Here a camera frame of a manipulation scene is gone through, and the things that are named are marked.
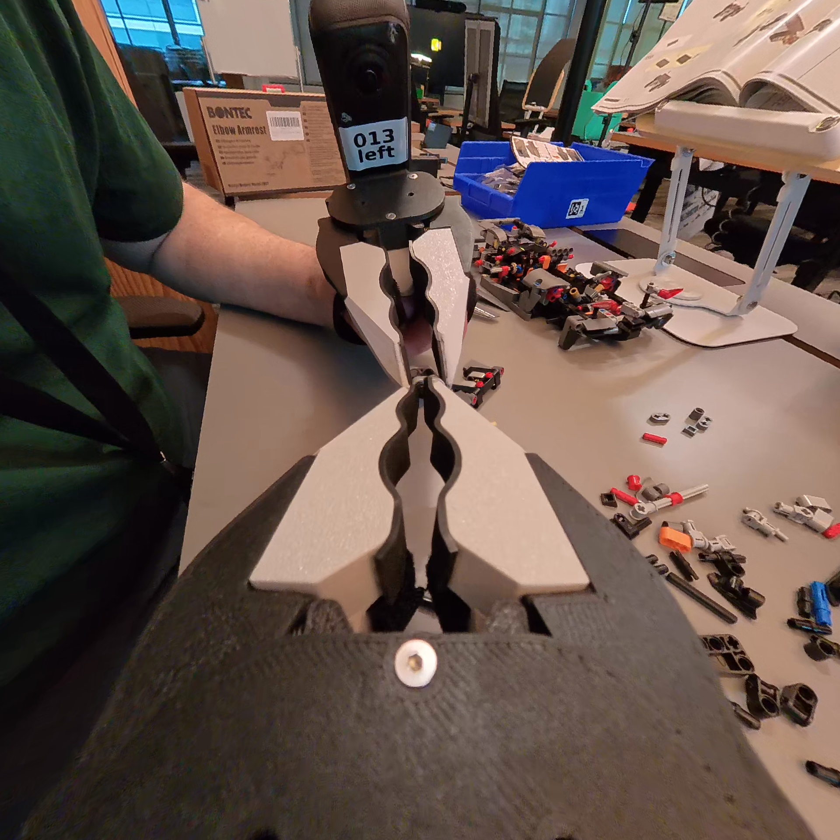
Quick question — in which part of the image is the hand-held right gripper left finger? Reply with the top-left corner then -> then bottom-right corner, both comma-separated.
248,386 -> 419,634

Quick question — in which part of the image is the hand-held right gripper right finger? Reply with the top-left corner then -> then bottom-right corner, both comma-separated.
424,382 -> 591,630

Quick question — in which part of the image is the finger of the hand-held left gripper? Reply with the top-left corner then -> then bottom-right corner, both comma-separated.
338,243 -> 412,386
409,226 -> 476,386

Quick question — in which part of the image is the black grey lego assembly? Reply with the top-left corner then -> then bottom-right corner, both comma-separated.
453,364 -> 505,409

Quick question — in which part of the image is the pile of lego pieces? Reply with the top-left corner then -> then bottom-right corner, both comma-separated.
600,474 -> 840,788

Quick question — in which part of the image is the black triangular lego beam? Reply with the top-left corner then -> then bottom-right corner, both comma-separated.
699,633 -> 757,677

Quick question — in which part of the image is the person's left forearm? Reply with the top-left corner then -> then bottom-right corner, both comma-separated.
101,182 -> 339,329

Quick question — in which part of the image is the partly built lego car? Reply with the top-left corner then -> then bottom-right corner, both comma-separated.
472,220 -> 675,350

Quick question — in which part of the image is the person's left hand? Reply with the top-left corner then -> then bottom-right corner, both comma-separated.
400,295 -> 437,357

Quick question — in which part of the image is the white whiteboard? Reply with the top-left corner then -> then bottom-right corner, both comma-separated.
197,0 -> 303,83

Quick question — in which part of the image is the brown printed carton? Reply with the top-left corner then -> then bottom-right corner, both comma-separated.
182,87 -> 349,196

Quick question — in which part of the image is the printed instruction sheet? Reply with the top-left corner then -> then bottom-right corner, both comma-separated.
511,136 -> 585,165

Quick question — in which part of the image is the blue tagged plastic bin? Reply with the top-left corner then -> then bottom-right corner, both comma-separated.
454,140 -> 655,229

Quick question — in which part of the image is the brown office chair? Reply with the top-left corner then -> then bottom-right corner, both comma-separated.
118,295 -> 206,340

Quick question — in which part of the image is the wooden partition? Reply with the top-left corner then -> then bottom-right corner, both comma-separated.
72,0 -> 135,99

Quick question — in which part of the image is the white rounded board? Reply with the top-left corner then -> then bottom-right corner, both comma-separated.
577,259 -> 798,347

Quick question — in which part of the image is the person's torso green shirt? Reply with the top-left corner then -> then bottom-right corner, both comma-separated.
0,0 -> 186,697

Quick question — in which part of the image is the open instruction booklet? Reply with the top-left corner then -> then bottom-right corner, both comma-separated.
591,0 -> 840,116

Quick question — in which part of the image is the black lanyard strap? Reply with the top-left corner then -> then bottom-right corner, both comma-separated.
0,272 -> 191,476

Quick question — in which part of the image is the white book stand frame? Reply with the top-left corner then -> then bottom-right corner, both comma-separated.
653,98 -> 840,317

